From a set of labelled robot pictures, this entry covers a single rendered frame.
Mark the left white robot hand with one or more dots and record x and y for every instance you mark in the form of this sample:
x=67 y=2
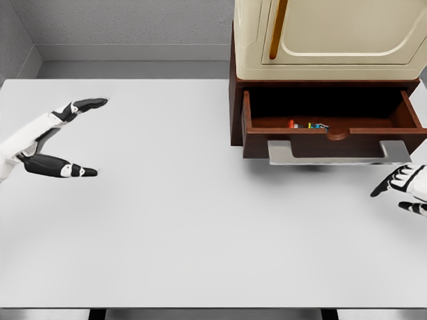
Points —
x=33 y=130

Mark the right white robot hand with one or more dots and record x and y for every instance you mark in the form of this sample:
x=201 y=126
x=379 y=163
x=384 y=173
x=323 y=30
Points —
x=415 y=181

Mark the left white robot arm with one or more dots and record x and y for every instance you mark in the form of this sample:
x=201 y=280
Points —
x=3 y=160

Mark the brown wooden drawer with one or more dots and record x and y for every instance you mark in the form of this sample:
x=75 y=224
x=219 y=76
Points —
x=317 y=146

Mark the cream retro fridge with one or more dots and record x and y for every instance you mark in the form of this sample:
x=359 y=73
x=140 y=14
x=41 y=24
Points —
x=333 y=30

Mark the small multicoloured switch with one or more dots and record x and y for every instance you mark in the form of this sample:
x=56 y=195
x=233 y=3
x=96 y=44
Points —
x=310 y=126

